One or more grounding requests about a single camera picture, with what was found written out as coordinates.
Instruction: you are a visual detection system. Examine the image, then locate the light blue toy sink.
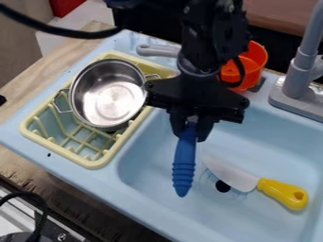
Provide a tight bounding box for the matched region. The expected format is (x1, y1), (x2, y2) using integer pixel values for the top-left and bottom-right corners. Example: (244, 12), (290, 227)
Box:
(0, 29), (323, 242)

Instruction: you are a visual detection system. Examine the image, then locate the yellow dish rack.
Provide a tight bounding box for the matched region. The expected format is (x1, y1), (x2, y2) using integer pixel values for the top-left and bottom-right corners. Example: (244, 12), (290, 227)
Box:
(19, 50), (179, 171)

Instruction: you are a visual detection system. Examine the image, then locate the red box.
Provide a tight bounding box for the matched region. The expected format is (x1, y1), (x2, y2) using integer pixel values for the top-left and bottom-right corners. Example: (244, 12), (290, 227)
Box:
(47, 0), (89, 19)

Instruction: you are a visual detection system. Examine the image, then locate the black cable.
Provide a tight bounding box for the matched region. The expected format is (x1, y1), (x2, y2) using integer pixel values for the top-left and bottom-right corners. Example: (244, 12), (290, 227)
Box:
(0, 2), (124, 41)
(0, 191), (51, 242)

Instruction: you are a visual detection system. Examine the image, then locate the orange cup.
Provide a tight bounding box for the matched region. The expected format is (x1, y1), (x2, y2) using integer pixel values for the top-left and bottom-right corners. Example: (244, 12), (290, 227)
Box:
(219, 40), (270, 93)

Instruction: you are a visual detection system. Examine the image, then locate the silver pot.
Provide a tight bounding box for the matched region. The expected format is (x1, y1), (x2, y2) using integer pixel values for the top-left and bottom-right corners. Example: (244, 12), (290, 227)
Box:
(51, 58), (164, 132)

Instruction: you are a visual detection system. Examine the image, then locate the yellow handled toy knife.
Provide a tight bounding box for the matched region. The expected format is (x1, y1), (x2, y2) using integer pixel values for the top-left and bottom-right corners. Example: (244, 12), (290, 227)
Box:
(199, 153), (311, 212)

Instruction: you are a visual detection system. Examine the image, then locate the grey tap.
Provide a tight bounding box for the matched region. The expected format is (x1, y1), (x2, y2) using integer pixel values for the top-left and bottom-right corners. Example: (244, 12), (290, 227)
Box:
(267, 0), (323, 124)

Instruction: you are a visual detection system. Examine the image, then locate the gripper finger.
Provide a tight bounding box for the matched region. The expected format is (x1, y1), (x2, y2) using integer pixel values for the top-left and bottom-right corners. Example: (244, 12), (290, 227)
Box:
(195, 114), (217, 144)
(169, 107), (190, 138)

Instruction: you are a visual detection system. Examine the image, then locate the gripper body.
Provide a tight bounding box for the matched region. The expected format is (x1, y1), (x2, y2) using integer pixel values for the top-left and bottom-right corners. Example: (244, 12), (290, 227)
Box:
(144, 74), (251, 125)

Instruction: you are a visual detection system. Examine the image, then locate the blue tool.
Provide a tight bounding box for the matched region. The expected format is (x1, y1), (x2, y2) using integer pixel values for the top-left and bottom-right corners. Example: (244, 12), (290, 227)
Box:
(170, 122), (200, 199)

